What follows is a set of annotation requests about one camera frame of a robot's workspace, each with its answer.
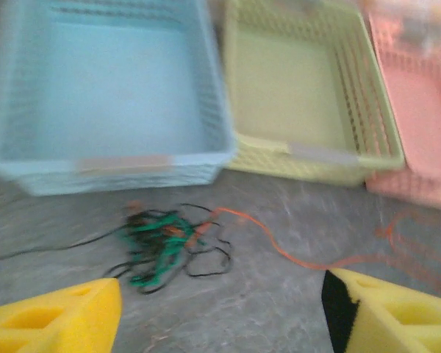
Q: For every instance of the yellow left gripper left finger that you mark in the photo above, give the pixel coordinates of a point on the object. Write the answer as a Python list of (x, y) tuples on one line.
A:
[(95, 301)]

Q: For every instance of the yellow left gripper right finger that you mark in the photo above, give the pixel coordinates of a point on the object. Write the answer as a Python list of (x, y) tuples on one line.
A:
[(375, 331)]

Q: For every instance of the blue plastic basket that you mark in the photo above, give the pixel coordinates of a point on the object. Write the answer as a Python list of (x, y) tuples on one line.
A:
[(106, 92)]

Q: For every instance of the green plastic basket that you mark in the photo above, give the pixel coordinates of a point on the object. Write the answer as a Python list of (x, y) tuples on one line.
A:
[(286, 84)]

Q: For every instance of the pink plastic basket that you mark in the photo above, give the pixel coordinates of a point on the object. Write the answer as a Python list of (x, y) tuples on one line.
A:
[(422, 110)]

